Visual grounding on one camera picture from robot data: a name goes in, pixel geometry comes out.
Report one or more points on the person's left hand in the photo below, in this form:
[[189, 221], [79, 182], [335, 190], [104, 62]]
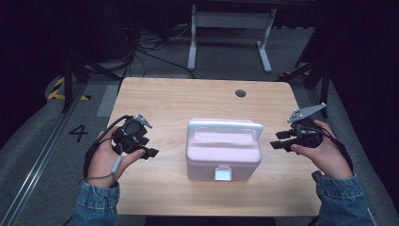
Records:
[[103, 160]]

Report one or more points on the person's right hand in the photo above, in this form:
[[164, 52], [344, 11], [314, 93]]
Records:
[[329, 157]]

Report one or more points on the metal floor rail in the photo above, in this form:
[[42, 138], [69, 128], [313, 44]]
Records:
[[37, 163]]

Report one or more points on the white metal table frame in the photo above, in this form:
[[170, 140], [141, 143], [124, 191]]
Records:
[[232, 20]]

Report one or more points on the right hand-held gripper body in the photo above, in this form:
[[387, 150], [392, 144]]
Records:
[[306, 138]]

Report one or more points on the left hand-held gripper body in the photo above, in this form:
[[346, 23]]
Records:
[[130, 130]]

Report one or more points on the black table grommet hole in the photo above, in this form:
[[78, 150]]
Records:
[[240, 93]]

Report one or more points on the black tripod stand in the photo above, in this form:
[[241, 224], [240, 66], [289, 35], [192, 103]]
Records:
[[68, 81], [324, 81]]

